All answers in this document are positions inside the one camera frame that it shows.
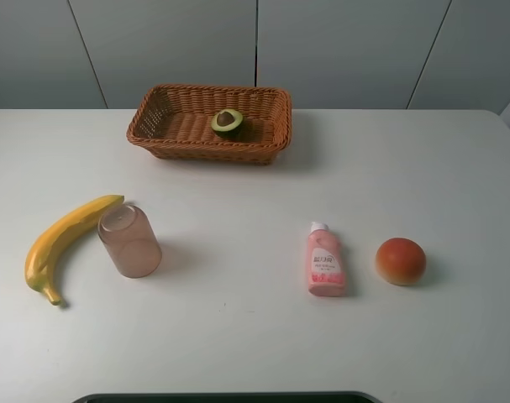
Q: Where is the halved avocado with pit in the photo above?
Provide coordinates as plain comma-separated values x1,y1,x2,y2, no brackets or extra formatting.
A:
210,108,244,139

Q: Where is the brown wicker basket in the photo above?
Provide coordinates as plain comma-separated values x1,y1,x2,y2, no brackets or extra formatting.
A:
126,84,292,165

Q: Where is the pink detergent bottle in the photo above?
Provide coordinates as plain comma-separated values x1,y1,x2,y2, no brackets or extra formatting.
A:
306,222,346,297

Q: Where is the pink translucent plastic cup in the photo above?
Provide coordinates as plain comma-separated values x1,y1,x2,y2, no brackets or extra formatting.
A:
97,203,162,278

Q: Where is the red orange tomato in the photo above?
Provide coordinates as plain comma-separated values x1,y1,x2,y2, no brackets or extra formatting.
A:
376,238,427,286

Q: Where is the yellow banana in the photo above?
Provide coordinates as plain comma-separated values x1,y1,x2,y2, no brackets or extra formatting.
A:
24,195,124,306

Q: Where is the black tray edge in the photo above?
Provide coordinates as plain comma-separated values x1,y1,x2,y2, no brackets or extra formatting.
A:
75,391,379,403

